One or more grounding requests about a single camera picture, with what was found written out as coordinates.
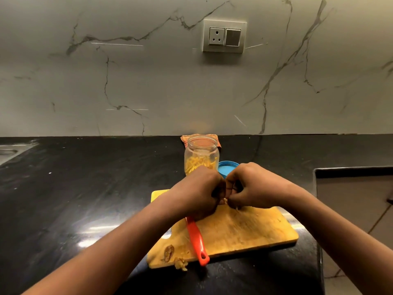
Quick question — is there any knobby ginger piece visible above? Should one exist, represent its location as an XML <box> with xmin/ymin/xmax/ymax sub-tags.
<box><xmin>162</xmin><ymin>245</ymin><xmax>175</xmax><ymax>263</ymax></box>

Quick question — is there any wooden cutting board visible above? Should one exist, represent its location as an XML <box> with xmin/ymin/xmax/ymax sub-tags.
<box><xmin>146</xmin><ymin>189</ymin><xmax>300</xmax><ymax>270</ymax></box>

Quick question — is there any blue-lidded plastic jar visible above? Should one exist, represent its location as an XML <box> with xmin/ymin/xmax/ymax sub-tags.
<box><xmin>184</xmin><ymin>135</ymin><xmax>220</xmax><ymax>176</ymax></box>

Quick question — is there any red handled knife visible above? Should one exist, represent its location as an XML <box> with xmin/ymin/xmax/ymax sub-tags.
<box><xmin>185</xmin><ymin>215</ymin><xmax>210</xmax><ymax>267</ymax></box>

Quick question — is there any beige cabinet door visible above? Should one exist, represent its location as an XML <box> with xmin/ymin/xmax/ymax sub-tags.
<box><xmin>313</xmin><ymin>166</ymin><xmax>393</xmax><ymax>279</ymax></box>

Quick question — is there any blue jar lid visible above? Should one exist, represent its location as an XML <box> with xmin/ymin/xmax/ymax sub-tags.
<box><xmin>217</xmin><ymin>161</ymin><xmax>240</xmax><ymax>179</ymax></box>

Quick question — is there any person's left hand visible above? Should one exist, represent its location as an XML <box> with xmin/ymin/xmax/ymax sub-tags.
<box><xmin>167</xmin><ymin>166</ymin><xmax>227</xmax><ymax>221</ymax></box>

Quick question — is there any steel sink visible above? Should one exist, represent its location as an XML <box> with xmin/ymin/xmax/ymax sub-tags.
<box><xmin>0</xmin><ymin>140</ymin><xmax>39</xmax><ymax>166</ymax></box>

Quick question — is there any person's left forearm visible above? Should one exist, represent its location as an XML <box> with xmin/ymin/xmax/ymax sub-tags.
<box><xmin>21</xmin><ymin>193</ymin><xmax>188</xmax><ymax>295</ymax></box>

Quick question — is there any person's right hand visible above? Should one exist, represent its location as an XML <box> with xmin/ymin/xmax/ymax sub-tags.
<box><xmin>225</xmin><ymin>162</ymin><xmax>307</xmax><ymax>210</ymax></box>

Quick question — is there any grey wall switch plate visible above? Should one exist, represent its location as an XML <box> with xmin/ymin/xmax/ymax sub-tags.
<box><xmin>201</xmin><ymin>18</ymin><xmax>248</xmax><ymax>54</ymax></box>

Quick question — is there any orange checked cloth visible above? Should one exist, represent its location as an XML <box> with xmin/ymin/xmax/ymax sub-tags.
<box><xmin>180</xmin><ymin>134</ymin><xmax>222</xmax><ymax>152</ymax></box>

